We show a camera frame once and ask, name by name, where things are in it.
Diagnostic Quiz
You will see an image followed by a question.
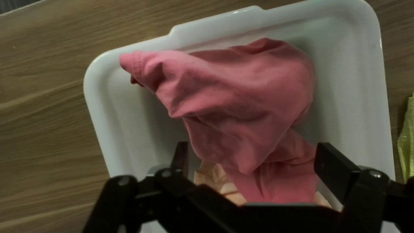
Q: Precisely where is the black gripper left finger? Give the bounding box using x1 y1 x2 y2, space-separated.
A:
82 142 243 233

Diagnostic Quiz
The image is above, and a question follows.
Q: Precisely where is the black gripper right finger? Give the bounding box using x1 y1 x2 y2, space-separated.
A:
313 142 414 233

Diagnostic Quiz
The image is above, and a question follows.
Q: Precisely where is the white plastic bin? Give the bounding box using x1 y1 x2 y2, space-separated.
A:
82 0 397 233

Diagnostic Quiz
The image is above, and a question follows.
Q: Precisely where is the pink cloth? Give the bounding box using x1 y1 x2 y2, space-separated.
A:
119 38 321 205

